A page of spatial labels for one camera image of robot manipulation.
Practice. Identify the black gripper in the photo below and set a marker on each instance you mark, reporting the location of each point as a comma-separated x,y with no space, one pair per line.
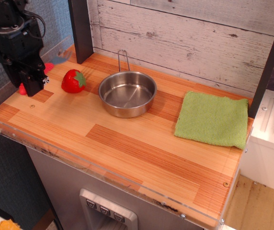
20,44

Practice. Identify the red handled metal fork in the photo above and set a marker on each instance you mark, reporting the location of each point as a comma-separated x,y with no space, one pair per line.
61,57

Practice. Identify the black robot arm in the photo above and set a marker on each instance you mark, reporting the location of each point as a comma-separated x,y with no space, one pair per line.
16,9

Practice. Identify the red toy strawberry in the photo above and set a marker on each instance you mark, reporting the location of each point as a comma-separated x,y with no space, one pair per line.
73,81

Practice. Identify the small steel pot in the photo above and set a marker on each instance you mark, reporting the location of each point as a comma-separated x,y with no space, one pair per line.
127,94

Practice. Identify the grey cabinet with dispenser panel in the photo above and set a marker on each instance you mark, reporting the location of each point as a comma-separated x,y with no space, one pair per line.
82,202

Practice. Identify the yellow and black object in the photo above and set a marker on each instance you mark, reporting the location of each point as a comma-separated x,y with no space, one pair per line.
9,225

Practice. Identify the green cloth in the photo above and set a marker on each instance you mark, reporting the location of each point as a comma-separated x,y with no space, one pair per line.
213,120

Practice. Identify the clear acrylic table guard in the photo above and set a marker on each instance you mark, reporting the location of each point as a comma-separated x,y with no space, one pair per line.
140,155

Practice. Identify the white toy cabinet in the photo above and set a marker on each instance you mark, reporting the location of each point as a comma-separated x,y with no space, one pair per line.
257,162

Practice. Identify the dark left vertical post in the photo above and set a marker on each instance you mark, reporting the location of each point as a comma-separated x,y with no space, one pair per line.
81,29

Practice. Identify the dark vertical post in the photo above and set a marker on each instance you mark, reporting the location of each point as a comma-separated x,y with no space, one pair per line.
81,29
262,86

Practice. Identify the dark right vertical post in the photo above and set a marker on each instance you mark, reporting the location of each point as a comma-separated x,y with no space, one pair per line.
262,86

